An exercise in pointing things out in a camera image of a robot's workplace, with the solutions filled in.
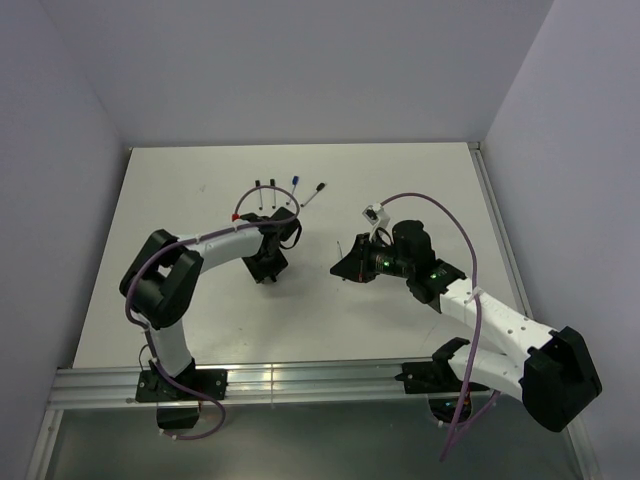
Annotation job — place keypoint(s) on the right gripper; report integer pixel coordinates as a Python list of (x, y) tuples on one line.
[(355, 265)]

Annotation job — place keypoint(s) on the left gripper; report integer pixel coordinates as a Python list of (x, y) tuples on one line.
[(259, 274)]

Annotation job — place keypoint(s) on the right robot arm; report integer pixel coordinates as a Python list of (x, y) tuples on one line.
[(550, 371)]

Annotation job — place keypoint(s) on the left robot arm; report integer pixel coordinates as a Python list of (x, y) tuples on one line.
[(160, 284)]

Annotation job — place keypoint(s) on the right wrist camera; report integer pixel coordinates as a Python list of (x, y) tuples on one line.
[(377, 217)]

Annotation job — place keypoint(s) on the aluminium side rail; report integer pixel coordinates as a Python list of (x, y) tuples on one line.
[(515, 280)]

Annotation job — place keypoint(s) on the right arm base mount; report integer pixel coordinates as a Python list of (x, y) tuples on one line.
[(434, 377)]

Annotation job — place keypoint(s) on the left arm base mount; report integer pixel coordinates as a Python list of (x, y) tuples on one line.
[(153, 388)]

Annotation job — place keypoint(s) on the aluminium front rail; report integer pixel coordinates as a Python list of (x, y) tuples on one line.
[(261, 383)]

